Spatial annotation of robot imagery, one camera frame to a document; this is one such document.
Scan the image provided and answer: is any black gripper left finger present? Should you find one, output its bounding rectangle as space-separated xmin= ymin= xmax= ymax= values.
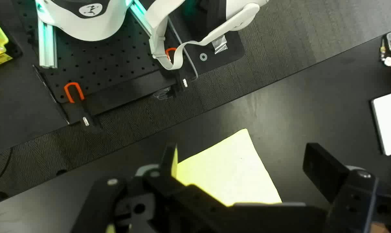
xmin=162 ymin=144 xmax=180 ymax=179

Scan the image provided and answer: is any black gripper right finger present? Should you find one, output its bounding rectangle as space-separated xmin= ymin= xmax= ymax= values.
xmin=302 ymin=142 xmax=354 ymax=205

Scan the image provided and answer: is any yellow towel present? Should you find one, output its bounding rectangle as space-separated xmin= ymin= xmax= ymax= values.
xmin=171 ymin=127 xmax=284 ymax=208

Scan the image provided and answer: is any orange clamp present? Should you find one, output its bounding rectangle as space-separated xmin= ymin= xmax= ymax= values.
xmin=164 ymin=46 xmax=180 ymax=61
xmin=63 ymin=81 xmax=86 ymax=105

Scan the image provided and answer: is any white VR headset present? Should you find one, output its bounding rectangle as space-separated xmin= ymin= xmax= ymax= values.
xmin=144 ymin=0 xmax=271 ymax=72

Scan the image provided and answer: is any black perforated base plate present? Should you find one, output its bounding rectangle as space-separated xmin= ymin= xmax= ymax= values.
xmin=33 ymin=0 xmax=248 ymax=127

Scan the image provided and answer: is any teal aluminium rail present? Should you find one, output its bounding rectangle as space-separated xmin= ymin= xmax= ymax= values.
xmin=34 ymin=0 xmax=60 ymax=70
xmin=130 ymin=0 xmax=157 ymax=39

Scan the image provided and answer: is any thin black cable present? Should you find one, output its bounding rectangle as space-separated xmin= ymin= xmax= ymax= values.
xmin=0 ymin=147 xmax=15 ymax=192

